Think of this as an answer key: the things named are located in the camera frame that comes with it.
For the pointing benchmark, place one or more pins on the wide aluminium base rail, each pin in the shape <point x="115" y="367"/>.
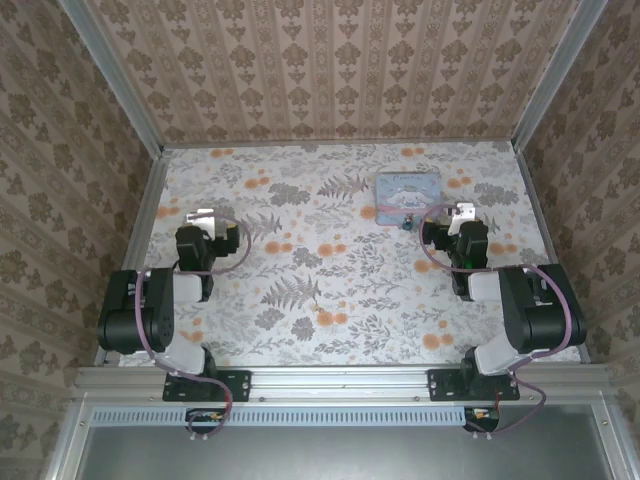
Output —
<point x="340" y="382"/>

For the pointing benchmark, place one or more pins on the floral patterned table cover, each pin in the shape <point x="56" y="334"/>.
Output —
<point x="325" y="250"/>

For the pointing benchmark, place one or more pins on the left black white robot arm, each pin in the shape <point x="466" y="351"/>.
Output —
<point x="150" y="310"/>

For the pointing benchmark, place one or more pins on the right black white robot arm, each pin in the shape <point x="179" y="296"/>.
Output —
<point x="540" y="320"/>

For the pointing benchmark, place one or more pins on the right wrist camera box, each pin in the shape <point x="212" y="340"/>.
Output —
<point x="462" y="212"/>

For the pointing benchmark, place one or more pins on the small padlock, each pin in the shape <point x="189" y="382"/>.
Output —
<point x="408" y="223"/>

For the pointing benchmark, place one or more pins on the aluminium side rail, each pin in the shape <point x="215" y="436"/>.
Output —
<point x="150" y="205"/>
<point x="537" y="210"/>

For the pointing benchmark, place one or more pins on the grey metal panel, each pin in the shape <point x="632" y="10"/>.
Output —
<point x="340" y="455"/>

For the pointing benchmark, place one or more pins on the aluminium corner post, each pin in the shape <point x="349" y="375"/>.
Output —
<point x="555" y="75"/>
<point x="115" y="80"/>

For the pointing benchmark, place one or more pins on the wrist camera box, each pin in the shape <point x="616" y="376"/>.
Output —
<point x="462" y="212"/>
<point x="200" y="219"/>

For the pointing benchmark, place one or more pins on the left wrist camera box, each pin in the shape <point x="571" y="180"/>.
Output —
<point x="200" y="219"/>

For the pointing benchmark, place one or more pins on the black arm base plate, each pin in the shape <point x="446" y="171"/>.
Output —
<point x="235" y="385"/>
<point x="442" y="385"/>

